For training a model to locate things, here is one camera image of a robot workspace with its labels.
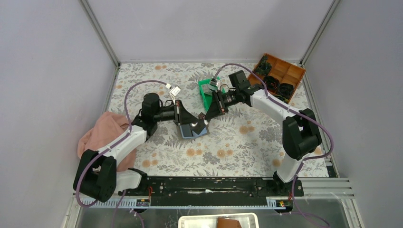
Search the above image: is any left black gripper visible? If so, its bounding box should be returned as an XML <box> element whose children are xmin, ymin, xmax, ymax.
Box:
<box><xmin>154</xmin><ymin>100</ymin><xmax>199</xmax><ymax>126</ymax></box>

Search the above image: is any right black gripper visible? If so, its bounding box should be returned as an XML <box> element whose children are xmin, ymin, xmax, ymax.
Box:
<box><xmin>204</xmin><ymin>89</ymin><xmax>239</xmax><ymax>121</ymax></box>

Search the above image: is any green plastic bin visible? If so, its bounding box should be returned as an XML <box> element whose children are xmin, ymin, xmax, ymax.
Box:
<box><xmin>198</xmin><ymin>77</ymin><xmax>221</xmax><ymax>111</ymax></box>

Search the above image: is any grey blue card holder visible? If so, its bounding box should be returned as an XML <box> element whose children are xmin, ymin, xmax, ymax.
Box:
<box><xmin>177</xmin><ymin>124</ymin><xmax>210</xmax><ymax>139</ymax></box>

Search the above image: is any grey credit cards stack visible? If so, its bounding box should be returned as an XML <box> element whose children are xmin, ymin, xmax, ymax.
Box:
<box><xmin>201</xmin><ymin>84</ymin><xmax>212</xmax><ymax>95</ymax></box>

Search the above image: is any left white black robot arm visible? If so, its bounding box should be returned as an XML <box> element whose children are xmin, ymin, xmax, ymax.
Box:
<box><xmin>73</xmin><ymin>86</ymin><xmax>205</xmax><ymax>202</ymax></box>

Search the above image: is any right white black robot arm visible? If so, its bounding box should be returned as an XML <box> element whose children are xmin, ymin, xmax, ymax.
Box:
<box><xmin>204</xmin><ymin>70</ymin><xmax>322</xmax><ymax>196</ymax></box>

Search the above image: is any floral patterned table mat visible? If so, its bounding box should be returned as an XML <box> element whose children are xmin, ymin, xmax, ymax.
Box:
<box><xmin>89</xmin><ymin>62</ymin><xmax>330</xmax><ymax>178</ymax></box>

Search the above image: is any black rosette middle left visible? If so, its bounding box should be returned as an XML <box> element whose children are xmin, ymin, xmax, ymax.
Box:
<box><xmin>263</xmin><ymin>76</ymin><xmax>279</xmax><ymax>93</ymax></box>

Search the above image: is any black rosette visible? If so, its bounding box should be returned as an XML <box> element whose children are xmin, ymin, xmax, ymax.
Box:
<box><xmin>277</xmin><ymin>83</ymin><xmax>294</xmax><ymax>99</ymax></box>
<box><xmin>263</xmin><ymin>76</ymin><xmax>279</xmax><ymax>93</ymax></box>

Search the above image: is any dark green rosette top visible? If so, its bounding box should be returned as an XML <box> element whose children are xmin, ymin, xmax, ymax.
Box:
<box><xmin>253</xmin><ymin>55</ymin><xmax>272</xmax><ymax>76</ymax></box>

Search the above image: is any pink cloth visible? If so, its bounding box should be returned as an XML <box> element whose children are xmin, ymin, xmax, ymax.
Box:
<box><xmin>77</xmin><ymin>112</ymin><xmax>129</xmax><ymax>158</ymax></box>

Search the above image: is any black rosette middle right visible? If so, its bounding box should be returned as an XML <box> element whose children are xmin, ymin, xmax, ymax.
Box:
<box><xmin>277</xmin><ymin>83</ymin><xmax>294</xmax><ymax>99</ymax></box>

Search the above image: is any brown wooden compartment tray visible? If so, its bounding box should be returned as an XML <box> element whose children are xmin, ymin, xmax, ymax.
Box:
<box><xmin>248</xmin><ymin>53</ymin><xmax>306</xmax><ymax>104</ymax></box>

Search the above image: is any brown object in basket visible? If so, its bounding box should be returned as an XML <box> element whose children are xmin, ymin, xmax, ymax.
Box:
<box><xmin>216</xmin><ymin>218</ymin><xmax>242</xmax><ymax>228</ymax></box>

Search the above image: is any white plastic basket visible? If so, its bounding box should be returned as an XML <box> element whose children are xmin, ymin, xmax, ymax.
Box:
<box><xmin>178</xmin><ymin>213</ymin><xmax>259</xmax><ymax>228</ymax></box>

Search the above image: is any black mounting base plate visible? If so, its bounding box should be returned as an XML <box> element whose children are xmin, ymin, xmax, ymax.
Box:
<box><xmin>126</xmin><ymin>176</ymin><xmax>304</xmax><ymax>207</ymax></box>

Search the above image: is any aluminium rail frame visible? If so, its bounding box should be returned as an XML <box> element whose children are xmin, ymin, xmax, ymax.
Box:
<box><xmin>72</xmin><ymin>178</ymin><xmax>355</xmax><ymax>209</ymax></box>

